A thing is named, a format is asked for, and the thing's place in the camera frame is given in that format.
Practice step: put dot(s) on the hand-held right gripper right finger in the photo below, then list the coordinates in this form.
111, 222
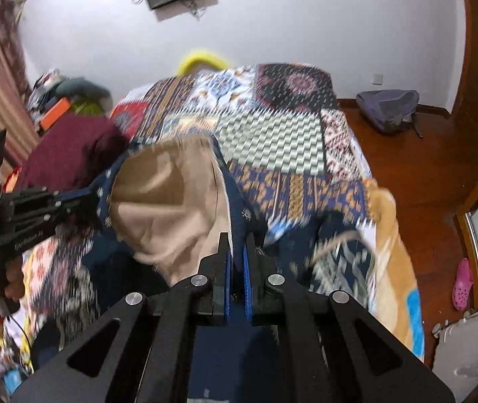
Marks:
247, 285

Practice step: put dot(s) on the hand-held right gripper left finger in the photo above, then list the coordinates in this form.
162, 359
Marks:
228, 298

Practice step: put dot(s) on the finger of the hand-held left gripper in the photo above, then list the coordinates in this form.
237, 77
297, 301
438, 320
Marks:
45, 220
54, 199

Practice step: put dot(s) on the navy patterned hooded jacket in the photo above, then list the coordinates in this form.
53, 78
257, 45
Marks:
159, 201

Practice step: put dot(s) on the pile of clothes and boxes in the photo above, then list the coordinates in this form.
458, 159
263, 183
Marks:
43, 88

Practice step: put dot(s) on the maroon folded garment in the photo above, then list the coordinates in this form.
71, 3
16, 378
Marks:
66, 151

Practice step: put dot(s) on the orange box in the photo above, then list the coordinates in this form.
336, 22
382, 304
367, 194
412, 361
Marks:
56, 113

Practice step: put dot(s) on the patchwork bedspread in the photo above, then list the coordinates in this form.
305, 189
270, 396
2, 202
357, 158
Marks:
276, 142

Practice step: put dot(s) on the tan cartoon blanket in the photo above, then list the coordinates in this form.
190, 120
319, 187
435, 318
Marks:
394, 260

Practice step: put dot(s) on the yellow foam tube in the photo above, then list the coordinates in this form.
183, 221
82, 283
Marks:
199, 55

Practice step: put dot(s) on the pink clog shoe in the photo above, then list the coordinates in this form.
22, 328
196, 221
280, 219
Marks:
462, 285

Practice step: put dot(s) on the grey backpack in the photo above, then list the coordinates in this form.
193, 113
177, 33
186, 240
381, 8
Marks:
385, 109

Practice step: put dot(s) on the white suitcase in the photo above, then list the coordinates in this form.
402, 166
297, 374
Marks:
469, 344

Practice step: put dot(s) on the white wall socket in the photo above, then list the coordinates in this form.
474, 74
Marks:
378, 79

